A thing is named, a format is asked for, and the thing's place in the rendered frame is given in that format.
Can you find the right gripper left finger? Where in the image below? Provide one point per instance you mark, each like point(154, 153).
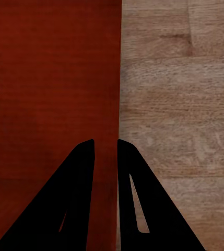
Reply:
point(58, 216)

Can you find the storage box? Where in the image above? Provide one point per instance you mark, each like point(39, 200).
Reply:
point(60, 63)

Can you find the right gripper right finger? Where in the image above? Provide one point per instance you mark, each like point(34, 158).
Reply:
point(169, 231)

